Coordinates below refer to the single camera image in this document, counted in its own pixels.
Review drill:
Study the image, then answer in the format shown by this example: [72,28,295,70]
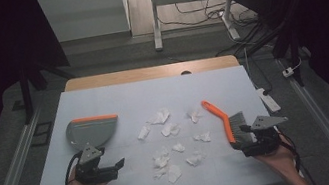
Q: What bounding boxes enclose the small white adapter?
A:
[281,66,297,79]

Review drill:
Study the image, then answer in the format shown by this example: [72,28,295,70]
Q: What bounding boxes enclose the white power strip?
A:
[255,85,282,116]

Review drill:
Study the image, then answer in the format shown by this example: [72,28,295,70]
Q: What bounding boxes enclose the white cabinet panel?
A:
[36,0,134,47]

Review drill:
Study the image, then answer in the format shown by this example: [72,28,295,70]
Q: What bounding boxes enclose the orange brush with grey bristles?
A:
[199,92,254,151]

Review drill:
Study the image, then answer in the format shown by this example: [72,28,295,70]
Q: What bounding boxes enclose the black metal stand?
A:
[231,0,329,97]
[11,37,81,126]

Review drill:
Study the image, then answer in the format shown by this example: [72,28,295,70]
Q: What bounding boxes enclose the tangle of black floor cables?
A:
[155,0,281,70]

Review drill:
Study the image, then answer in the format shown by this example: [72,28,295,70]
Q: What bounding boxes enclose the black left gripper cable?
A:
[55,150,90,185]

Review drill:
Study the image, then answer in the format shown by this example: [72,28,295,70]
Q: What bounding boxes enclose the person's right hand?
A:
[251,136,304,185]

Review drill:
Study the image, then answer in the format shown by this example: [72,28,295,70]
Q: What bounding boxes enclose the grey dustpan with orange edge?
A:
[63,112,124,154]

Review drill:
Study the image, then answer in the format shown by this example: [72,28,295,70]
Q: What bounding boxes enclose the scattered crumpled white paper scraps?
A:
[132,100,219,185]

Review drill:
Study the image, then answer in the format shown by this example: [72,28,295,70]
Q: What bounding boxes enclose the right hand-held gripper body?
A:
[240,111,294,159]

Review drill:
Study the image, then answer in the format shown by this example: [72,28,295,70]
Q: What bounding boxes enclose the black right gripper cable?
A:
[276,132,307,185]

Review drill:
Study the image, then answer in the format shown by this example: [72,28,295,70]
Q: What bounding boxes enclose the wooden table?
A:
[62,51,241,96]

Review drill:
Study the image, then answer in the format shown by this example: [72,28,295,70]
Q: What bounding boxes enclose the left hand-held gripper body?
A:
[69,141,121,185]

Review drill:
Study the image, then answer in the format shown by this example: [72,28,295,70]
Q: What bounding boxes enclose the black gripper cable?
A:
[276,132,307,185]
[55,150,90,185]

